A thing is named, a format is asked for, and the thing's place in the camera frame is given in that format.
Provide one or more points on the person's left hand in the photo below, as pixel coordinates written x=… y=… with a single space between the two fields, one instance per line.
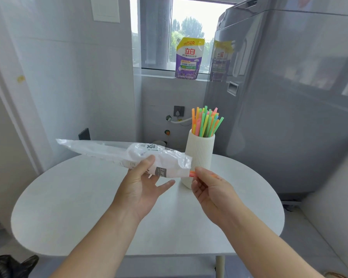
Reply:
x=133 y=193

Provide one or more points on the person's right hand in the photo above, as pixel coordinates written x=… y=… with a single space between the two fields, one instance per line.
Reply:
x=217 y=199

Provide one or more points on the person's right thumb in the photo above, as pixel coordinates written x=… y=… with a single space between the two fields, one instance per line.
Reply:
x=206 y=172

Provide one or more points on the person's left thumb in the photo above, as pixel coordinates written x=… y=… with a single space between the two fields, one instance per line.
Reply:
x=145 y=166

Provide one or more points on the orange drinking straw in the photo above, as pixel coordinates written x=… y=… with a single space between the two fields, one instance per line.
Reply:
x=192 y=174

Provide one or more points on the clear plastic straw bag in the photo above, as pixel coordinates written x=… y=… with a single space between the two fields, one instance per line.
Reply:
x=113 y=153

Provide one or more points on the person's left forearm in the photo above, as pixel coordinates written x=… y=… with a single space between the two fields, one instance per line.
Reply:
x=101 y=246

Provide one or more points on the person's right forearm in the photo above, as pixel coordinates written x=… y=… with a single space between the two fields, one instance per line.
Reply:
x=264 y=251

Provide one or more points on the white ribbed vase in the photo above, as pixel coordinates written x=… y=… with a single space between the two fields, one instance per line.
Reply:
x=201 y=149

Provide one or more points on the bunch of colourful straws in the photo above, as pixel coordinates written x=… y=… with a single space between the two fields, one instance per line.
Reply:
x=205 y=123

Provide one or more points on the grey washing machine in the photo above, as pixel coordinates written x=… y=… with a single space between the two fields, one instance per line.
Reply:
x=284 y=98

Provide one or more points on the purple yellow detergent pouch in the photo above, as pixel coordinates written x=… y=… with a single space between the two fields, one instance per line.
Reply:
x=189 y=59

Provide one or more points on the window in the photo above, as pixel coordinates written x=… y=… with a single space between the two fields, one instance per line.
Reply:
x=156 y=31

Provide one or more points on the black plastic bag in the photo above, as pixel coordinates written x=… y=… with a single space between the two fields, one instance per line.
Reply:
x=8 y=267

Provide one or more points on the grey wall socket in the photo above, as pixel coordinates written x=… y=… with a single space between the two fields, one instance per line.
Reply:
x=179 y=111

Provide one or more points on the black wall box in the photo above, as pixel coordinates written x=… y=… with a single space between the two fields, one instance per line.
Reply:
x=84 y=134

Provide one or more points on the white wall panel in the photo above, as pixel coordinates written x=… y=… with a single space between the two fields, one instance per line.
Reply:
x=105 y=9

